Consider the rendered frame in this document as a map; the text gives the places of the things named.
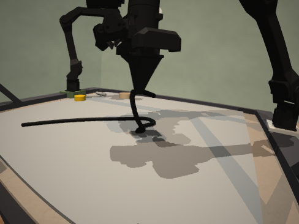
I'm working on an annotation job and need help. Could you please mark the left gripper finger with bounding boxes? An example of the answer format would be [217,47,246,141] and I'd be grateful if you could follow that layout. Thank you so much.
[105,41,114,49]
[114,39,120,47]

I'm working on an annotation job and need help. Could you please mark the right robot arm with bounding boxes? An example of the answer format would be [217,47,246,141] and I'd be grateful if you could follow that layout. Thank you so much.
[86,0,299,132]

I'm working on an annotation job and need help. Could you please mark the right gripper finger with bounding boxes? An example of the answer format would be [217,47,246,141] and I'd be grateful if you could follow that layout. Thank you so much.
[126,53,164,94]
[121,54,135,89]

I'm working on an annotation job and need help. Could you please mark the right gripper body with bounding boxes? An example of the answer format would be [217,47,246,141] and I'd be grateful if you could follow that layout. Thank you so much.
[116,4,181,55]

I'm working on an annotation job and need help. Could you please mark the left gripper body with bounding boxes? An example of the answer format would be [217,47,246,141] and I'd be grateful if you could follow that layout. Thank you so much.
[95,43,108,51]

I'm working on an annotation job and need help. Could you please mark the tan wooden disc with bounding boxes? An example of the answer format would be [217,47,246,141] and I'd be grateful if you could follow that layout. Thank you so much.
[119,92,130,99]

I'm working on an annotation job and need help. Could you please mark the black knotted rope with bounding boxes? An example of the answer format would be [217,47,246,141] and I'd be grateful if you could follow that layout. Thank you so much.
[21,89,156,133]

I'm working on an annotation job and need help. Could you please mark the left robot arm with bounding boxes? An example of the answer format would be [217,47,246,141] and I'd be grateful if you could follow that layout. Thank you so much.
[59,7,122,92]

